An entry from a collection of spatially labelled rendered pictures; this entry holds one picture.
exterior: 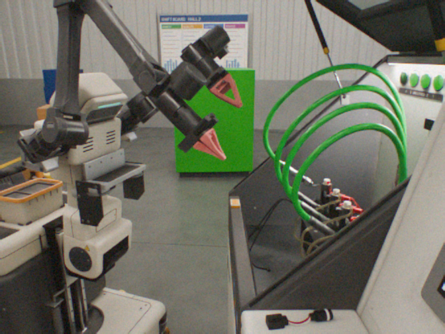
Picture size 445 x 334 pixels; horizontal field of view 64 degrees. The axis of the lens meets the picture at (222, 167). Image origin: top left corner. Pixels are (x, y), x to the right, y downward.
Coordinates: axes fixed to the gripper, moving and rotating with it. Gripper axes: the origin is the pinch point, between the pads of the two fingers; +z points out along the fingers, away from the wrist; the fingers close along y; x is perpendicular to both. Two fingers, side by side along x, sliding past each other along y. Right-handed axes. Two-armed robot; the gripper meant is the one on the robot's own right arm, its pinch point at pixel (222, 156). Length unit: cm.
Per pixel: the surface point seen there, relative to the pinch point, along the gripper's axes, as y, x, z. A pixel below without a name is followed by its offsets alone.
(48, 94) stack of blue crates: -343, 511, -295
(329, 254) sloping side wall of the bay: 7.9, -17.8, 26.2
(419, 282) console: 18.3, -27.9, 33.0
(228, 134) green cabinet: -95, 334, -4
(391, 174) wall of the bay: 22, 44, 45
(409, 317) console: 13.9, -29.3, 35.9
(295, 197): 8.4, -9.1, 16.0
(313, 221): 7.3, -8.2, 22.8
